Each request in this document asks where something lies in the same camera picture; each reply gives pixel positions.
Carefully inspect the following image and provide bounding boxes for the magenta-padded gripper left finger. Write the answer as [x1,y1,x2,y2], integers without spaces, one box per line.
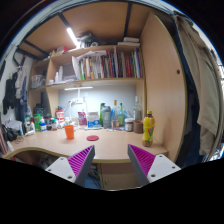
[45,144,96,188]

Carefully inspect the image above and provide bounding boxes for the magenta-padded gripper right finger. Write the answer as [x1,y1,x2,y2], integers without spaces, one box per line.
[127,144,182,187]

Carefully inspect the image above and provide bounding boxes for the yellow-labelled tea drink bottle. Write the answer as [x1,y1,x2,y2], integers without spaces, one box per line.
[142,110,156,148]

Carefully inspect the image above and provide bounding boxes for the orange plastic cup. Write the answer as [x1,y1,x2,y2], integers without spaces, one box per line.
[64,124,75,140]

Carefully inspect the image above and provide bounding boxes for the flat round red coaster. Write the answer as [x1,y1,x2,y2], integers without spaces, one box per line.
[86,134,100,142]

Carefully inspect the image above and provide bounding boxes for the brown mug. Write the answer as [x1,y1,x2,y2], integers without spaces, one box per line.
[133,120,144,135]

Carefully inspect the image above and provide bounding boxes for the white bottle with blue cap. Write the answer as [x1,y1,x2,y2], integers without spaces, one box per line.
[39,117,48,132]

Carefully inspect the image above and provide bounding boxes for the red and white canister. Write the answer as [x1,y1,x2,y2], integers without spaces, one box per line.
[55,109,65,129]

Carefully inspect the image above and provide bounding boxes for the brown jar with white lid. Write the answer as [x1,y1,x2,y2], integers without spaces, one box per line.
[124,117,135,132]

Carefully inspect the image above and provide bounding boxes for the green plastic container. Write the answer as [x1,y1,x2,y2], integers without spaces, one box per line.
[33,113,42,132]

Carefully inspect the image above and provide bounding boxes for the pink packet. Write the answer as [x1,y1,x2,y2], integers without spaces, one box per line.
[77,111,88,127]

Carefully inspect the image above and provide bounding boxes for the blue and white carton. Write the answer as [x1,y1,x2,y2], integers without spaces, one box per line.
[87,111,102,129]

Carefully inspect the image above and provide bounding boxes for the tall clear glass bottle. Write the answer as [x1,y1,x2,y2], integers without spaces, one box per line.
[133,96,143,123]

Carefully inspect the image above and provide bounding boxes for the clear bottle with green cap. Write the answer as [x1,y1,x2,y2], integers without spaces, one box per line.
[117,102,125,128]

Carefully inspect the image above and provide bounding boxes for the grey shaker bottle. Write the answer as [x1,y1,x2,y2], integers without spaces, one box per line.
[101,105,112,129]

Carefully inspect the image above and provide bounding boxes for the clear bottle with yellow cap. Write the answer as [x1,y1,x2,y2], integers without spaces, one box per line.
[111,99,120,129]

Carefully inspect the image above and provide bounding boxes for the white under-shelf light bar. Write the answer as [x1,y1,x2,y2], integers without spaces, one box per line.
[63,86,94,92]

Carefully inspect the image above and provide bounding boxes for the hanging beige clothes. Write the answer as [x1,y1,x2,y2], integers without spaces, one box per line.
[173,14,222,158]

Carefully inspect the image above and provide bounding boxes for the hanging dark clothes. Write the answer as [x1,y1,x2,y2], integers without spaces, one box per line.
[2,71,29,111]

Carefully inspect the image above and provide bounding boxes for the wooden shelf unit with books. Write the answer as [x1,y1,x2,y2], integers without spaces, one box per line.
[29,33,146,93]

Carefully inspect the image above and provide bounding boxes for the white ceiling light tube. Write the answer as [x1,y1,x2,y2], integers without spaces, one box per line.
[65,27,79,48]

